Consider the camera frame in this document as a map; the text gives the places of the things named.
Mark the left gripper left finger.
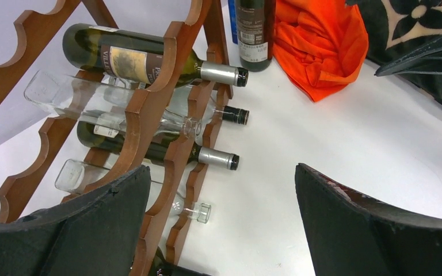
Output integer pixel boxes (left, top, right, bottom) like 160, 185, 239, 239
0, 166, 151, 275

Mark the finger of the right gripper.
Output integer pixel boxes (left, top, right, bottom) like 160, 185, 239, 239
375, 35, 442, 76

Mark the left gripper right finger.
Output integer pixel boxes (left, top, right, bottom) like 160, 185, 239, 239
295, 163, 442, 275

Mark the tall clear glass bottle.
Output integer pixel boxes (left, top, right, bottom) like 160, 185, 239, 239
55, 159, 211, 224

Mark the dark green wine bottle labelled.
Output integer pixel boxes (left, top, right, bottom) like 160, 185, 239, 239
147, 247, 210, 276

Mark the small clear glass bottle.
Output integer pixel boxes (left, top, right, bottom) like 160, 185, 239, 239
23, 70, 203, 140

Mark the clear square bottle black cap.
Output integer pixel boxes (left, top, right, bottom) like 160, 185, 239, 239
104, 77, 249, 125

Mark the dark wine bottle brown label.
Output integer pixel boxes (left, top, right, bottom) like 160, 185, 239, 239
62, 23, 249, 87

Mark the dark wine bottle silver neck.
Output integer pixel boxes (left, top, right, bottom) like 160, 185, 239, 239
235, 0, 276, 72

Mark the blue square glass bottle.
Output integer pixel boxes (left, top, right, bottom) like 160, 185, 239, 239
227, 0, 238, 44

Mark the brown wooden wine rack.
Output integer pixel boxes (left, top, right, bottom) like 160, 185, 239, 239
0, 1, 233, 275

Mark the black floral blanket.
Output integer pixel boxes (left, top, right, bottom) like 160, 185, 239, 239
346, 0, 442, 104

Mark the orange cloth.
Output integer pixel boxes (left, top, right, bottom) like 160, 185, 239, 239
273, 0, 369, 102

